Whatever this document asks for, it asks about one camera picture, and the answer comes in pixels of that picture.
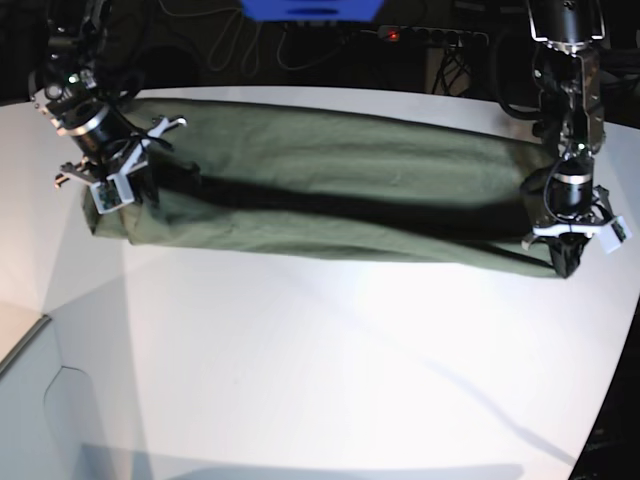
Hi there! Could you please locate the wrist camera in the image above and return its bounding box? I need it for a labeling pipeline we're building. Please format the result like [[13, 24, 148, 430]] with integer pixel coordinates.
[[597, 216, 630, 255], [89, 173, 135, 215]]

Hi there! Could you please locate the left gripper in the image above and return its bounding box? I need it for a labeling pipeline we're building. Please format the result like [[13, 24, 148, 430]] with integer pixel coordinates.
[[522, 169, 618, 279]]

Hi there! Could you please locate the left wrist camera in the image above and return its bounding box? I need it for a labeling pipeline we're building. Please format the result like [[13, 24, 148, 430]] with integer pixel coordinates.
[[597, 216, 630, 255]]

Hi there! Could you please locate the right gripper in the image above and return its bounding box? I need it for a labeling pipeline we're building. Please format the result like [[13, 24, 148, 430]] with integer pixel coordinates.
[[53, 102, 187, 205]]

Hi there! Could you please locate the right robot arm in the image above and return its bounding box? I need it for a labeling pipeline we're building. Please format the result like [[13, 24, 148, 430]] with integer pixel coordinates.
[[29, 1, 187, 214]]

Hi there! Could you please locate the black power strip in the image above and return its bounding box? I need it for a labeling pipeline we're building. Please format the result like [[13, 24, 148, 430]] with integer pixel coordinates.
[[376, 25, 489, 48]]

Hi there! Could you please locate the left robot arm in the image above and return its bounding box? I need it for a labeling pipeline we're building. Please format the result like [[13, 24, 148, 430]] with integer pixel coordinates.
[[499, 1, 631, 278]]

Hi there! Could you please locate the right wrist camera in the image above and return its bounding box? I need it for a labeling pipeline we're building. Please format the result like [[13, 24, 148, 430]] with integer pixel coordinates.
[[89, 173, 135, 215]]

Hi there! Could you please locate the blue box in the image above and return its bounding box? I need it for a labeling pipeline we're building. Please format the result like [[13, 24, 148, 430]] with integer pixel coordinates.
[[240, 0, 384, 22]]

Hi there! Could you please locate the green t-shirt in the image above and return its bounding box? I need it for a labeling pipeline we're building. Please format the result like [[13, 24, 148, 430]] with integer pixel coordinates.
[[83, 99, 560, 278]]

